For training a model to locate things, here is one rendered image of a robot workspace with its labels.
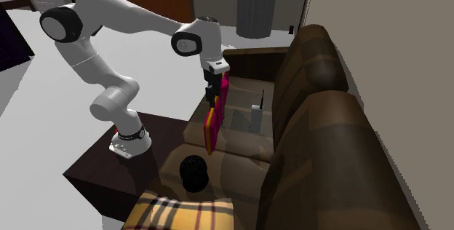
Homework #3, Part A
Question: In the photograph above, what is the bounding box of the yellow plaid pillow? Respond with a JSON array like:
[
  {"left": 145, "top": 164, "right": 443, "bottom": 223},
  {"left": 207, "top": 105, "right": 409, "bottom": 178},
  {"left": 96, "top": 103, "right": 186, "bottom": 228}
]
[{"left": 122, "top": 190, "right": 235, "bottom": 230}]

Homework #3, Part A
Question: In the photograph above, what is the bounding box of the brown sofa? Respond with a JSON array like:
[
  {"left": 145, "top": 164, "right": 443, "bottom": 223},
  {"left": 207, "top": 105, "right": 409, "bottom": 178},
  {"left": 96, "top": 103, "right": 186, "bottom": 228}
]
[{"left": 145, "top": 24, "right": 423, "bottom": 230}]

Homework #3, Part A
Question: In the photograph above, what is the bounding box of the grey cylindrical bin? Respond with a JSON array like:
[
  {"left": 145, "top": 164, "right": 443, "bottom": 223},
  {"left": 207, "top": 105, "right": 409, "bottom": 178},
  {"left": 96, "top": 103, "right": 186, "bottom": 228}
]
[{"left": 235, "top": 0, "right": 277, "bottom": 39}]

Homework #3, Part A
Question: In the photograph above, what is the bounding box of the white cordless phone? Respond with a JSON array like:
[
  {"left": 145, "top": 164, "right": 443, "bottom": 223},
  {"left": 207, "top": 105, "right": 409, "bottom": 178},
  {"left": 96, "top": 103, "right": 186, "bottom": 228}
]
[{"left": 248, "top": 89, "right": 265, "bottom": 134}]

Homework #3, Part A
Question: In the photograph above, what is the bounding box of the black ball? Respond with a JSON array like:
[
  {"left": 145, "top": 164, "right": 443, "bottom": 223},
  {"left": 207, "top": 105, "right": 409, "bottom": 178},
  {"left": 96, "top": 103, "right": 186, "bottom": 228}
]
[{"left": 178, "top": 154, "right": 209, "bottom": 194}]

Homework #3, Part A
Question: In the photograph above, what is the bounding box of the magenta and yellow book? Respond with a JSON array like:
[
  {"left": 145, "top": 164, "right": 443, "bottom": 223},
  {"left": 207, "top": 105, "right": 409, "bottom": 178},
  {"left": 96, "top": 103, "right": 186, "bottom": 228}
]
[{"left": 203, "top": 71, "right": 231, "bottom": 156}]

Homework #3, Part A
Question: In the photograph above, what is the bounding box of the dark brown robot stand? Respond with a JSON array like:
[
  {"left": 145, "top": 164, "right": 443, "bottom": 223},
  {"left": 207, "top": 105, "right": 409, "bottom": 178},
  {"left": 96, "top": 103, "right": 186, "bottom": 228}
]
[{"left": 63, "top": 111, "right": 190, "bottom": 223}]

